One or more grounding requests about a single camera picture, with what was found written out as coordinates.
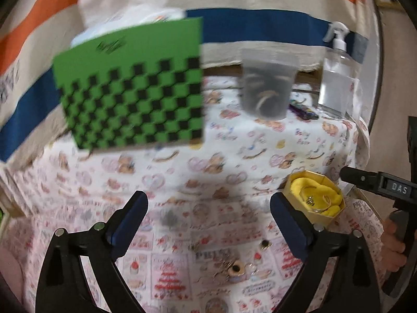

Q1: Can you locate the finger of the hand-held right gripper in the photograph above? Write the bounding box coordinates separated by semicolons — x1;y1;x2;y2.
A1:
340;166;381;197

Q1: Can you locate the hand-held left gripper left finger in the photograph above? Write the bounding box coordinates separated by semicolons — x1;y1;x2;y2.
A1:
35;191;149;313

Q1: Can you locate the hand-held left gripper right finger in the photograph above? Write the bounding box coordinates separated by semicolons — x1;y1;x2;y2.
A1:
270;192;382;313

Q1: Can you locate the gold octagonal jewelry box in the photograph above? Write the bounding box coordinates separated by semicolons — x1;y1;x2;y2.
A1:
282;170;346;226

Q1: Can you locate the silver chain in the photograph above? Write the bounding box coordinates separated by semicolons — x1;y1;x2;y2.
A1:
208;254;233;282

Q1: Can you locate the person's right hand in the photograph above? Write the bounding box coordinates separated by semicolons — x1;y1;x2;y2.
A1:
381;217;408;288

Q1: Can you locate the yellow cushion lining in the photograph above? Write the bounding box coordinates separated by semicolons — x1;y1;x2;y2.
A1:
291;177;345;217

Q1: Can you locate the pink patchwork print cloth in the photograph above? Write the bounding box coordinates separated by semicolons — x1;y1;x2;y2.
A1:
0;186;391;313

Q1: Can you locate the bear print cloth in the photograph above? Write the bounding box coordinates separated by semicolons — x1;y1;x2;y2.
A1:
7;75;372;209

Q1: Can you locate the clear spray bottle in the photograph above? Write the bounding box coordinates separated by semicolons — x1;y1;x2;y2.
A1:
317;21;361;120

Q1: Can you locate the clear plastic jar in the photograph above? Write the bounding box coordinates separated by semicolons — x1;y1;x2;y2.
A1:
239;48;300;121

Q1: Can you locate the green checkered tissue box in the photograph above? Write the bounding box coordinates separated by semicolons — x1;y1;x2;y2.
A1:
52;17;205;152

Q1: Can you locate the striped blanket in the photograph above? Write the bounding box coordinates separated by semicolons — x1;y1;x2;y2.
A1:
0;0;372;170

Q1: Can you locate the white tissue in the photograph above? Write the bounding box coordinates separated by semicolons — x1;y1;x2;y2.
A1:
71;0;187;44

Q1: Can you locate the silver ring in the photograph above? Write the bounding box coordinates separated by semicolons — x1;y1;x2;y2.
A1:
301;186;338;211

